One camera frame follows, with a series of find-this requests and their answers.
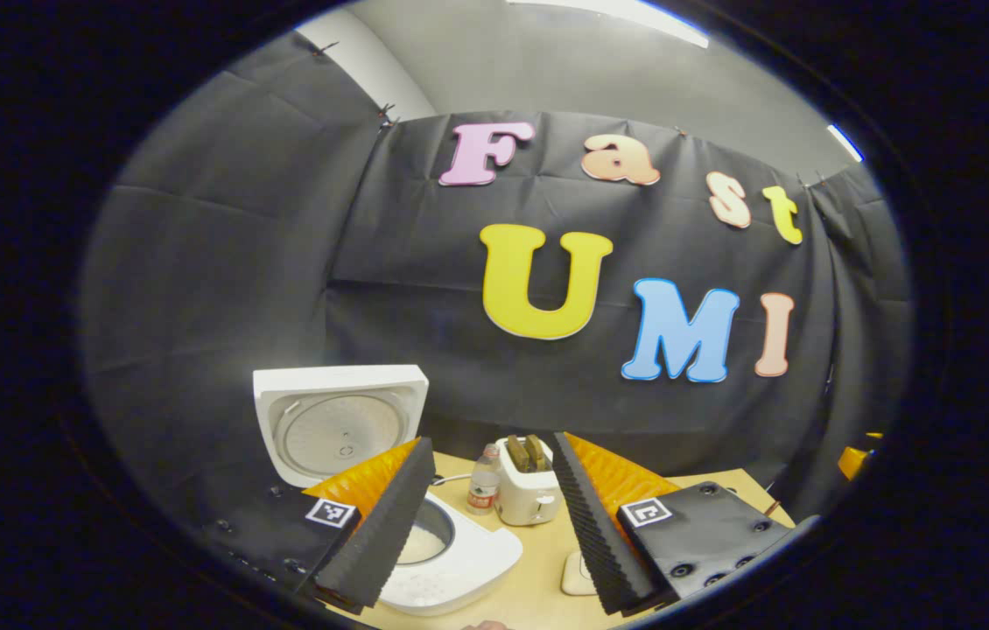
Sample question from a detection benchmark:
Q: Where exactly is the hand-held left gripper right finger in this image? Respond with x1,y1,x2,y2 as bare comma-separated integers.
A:
552,431,797,618

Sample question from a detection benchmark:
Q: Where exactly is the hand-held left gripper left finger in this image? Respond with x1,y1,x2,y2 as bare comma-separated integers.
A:
197,437,437,615

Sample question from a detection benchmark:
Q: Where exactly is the clear container of rice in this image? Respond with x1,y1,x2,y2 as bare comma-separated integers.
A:
560,550,600,598

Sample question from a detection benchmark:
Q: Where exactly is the white rice cooker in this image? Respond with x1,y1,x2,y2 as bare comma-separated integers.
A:
252,365,524,618

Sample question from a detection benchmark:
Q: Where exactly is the white toaster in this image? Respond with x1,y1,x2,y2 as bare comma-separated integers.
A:
494,435,562,527

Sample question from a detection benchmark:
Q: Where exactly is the clear plastic water bottle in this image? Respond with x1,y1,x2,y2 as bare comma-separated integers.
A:
467,444,502,516

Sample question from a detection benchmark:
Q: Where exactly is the black backdrop cloth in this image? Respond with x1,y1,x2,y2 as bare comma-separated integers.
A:
79,31,914,526

